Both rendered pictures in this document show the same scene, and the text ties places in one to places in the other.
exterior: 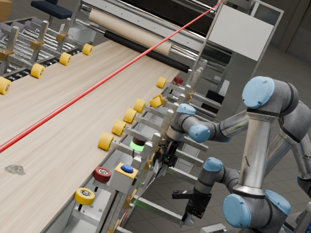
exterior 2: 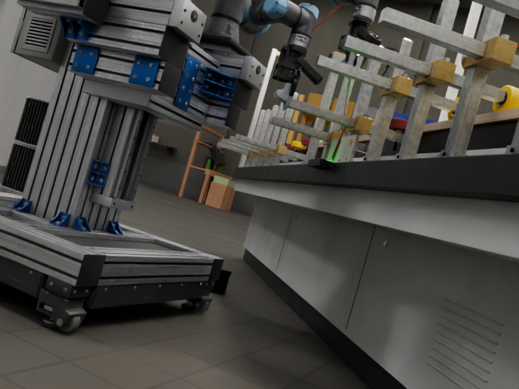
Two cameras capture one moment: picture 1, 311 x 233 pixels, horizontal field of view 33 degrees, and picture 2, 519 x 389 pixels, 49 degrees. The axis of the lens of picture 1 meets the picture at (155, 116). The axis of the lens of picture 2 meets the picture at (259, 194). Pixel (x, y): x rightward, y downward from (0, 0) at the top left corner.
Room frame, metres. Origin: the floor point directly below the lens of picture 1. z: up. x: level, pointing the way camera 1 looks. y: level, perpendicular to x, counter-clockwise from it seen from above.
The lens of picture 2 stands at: (4.01, -0.81, 0.49)
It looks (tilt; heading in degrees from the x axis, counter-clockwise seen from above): 1 degrees up; 165
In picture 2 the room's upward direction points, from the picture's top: 16 degrees clockwise
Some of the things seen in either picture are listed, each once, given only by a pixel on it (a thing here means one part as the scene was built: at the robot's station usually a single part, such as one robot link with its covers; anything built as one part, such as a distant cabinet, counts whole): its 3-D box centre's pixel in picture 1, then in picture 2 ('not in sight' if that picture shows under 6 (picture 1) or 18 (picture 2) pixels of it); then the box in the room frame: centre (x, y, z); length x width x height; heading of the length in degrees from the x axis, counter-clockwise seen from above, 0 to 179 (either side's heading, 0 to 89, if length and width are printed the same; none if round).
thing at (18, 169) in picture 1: (15, 167); not in sight; (1.89, 0.44, 0.91); 0.09 x 0.07 x 0.02; 114
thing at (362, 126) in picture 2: (126, 197); (358, 126); (2.15, -0.02, 0.85); 0.14 x 0.06 x 0.05; 175
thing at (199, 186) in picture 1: (203, 186); (299, 43); (2.14, -0.31, 1.05); 0.08 x 0.08 x 0.05
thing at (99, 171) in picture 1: (99, 180); (398, 135); (2.18, 0.12, 0.85); 0.08 x 0.08 x 0.11
